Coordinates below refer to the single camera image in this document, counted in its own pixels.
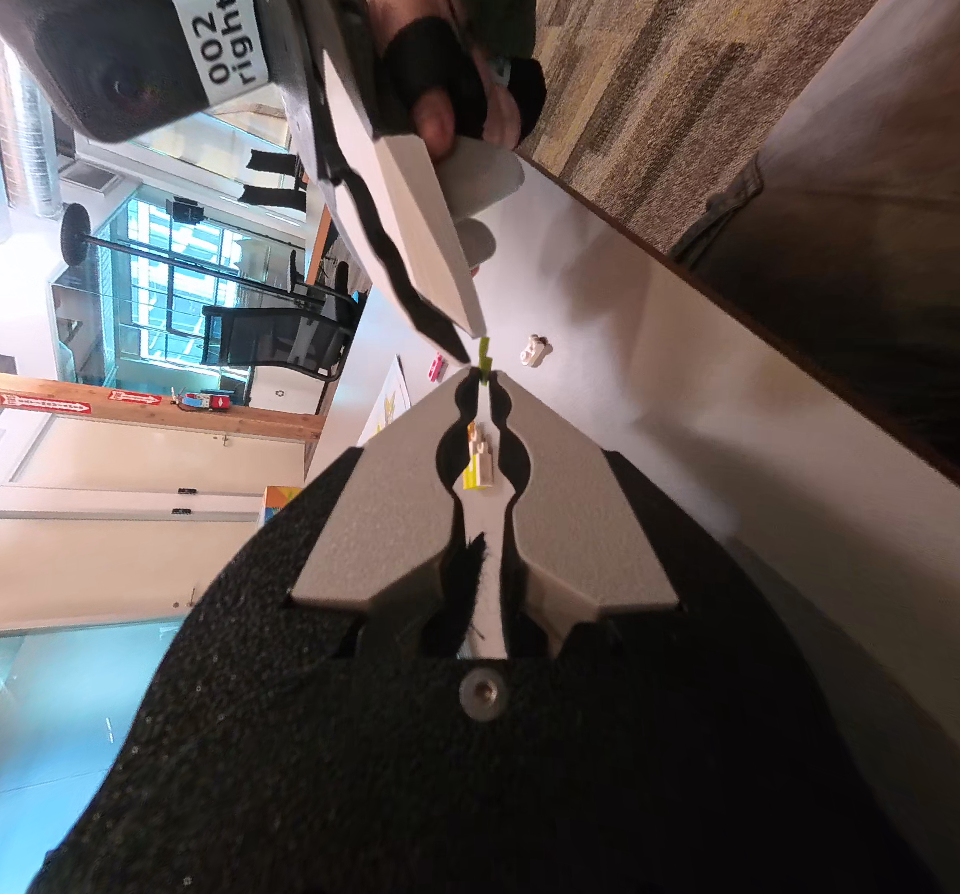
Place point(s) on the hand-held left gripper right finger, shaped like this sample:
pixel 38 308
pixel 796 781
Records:
pixel 592 534

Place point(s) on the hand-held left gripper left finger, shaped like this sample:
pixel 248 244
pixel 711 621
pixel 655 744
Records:
pixel 375 526

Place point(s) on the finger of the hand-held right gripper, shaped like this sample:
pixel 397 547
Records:
pixel 351 230
pixel 427 233

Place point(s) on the small lime green lego piece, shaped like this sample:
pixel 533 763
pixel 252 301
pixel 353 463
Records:
pixel 486 361

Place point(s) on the small off-white lego piece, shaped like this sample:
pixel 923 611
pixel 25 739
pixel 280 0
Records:
pixel 534 351

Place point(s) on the white lime yellow lego assembly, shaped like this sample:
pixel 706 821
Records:
pixel 480 466

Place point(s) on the lego instruction booklet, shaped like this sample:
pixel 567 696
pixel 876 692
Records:
pixel 390 406

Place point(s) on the pink lego clip plate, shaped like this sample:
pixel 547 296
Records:
pixel 436 368

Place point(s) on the person's right hand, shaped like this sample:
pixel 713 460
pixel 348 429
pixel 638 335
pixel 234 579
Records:
pixel 397 8

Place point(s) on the colourful cardboard box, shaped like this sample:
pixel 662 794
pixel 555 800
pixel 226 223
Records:
pixel 279 504

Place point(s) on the black office chair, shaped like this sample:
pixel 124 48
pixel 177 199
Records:
pixel 277 339

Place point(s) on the wooden beam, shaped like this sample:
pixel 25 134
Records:
pixel 262 421

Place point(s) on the large glass window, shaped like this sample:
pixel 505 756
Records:
pixel 187 286

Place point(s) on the short red sign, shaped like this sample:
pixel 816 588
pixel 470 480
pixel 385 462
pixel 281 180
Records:
pixel 135 397

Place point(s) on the long red sign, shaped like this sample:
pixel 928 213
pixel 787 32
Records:
pixel 45 405

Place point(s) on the silver ventilation duct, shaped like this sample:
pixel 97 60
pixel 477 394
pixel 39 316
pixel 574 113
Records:
pixel 26 136

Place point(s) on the red and blue wall device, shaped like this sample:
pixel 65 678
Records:
pixel 204 402

